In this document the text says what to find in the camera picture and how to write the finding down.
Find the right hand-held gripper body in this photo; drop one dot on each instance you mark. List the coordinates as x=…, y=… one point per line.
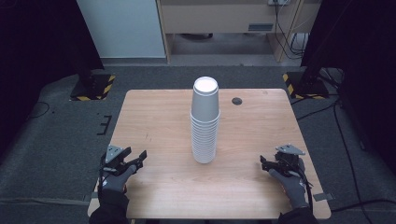
x=288, y=158

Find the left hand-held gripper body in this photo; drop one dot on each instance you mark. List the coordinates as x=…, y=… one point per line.
x=114, y=155

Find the stack of white paper cups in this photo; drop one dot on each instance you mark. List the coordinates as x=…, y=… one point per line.
x=204, y=146

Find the person's left hand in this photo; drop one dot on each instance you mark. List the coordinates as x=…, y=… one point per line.
x=116, y=182

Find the person's right hand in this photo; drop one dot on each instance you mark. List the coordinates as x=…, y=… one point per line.
x=294, y=188

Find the black floor tape marks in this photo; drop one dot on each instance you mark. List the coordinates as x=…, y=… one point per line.
x=105, y=124

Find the grey tape strip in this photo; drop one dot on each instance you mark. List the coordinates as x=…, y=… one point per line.
x=90, y=196
x=323, y=197

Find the black round table grommet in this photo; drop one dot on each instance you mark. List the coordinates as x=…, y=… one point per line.
x=237, y=101

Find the black striped stand base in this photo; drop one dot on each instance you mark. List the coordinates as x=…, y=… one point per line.
x=93, y=88
x=306, y=87

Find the white cabinet panel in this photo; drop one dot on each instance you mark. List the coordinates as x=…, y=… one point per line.
x=121, y=28

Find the dark curtain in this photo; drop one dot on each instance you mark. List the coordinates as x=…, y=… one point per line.
x=358, y=46
x=40, y=46

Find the light wooden desk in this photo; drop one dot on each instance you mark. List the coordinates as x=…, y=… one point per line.
x=218, y=15

